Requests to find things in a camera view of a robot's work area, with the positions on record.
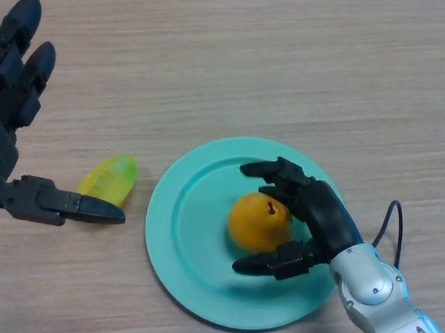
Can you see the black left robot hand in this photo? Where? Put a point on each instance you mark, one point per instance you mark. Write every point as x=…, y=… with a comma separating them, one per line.
x=30, y=201

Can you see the yellow-green mango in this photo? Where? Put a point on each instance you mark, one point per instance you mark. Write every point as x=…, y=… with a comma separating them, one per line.
x=113, y=175

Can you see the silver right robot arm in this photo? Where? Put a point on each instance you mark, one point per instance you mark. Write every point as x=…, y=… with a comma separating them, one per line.
x=373, y=279

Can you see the teal green round plate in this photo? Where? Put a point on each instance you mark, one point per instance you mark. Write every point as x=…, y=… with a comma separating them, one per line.
x=192, y=239

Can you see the yellow orange pear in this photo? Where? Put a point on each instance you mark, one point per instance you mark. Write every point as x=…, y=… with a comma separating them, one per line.
x=257, y=224

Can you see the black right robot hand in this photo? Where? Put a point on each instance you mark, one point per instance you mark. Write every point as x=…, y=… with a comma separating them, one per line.
x=324, y=216

